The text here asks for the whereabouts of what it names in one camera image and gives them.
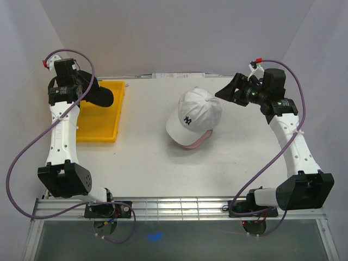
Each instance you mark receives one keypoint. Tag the aluminium rail frame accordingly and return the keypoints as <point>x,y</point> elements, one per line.
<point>181,229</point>

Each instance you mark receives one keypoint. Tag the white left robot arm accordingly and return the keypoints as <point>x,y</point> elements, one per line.
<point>62,175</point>

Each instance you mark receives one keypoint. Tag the white paper label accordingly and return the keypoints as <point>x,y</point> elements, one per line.
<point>178,75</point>

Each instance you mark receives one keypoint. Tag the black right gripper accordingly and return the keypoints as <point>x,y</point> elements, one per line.
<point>239,81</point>

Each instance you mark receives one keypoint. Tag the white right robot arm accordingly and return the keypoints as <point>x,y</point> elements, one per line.
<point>306,186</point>

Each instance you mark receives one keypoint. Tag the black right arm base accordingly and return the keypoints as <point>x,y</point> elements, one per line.
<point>243,209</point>

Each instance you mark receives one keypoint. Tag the pink cap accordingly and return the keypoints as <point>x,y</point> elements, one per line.
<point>198,142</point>

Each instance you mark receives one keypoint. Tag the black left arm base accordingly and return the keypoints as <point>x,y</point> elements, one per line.
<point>106,216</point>

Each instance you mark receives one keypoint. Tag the black cap white logo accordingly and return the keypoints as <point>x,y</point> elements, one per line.
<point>97,95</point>

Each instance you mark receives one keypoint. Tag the yellow plastic tray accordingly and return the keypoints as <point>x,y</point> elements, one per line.
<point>99,124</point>

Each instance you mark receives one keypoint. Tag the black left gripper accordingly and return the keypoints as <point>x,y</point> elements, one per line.
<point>86,84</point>

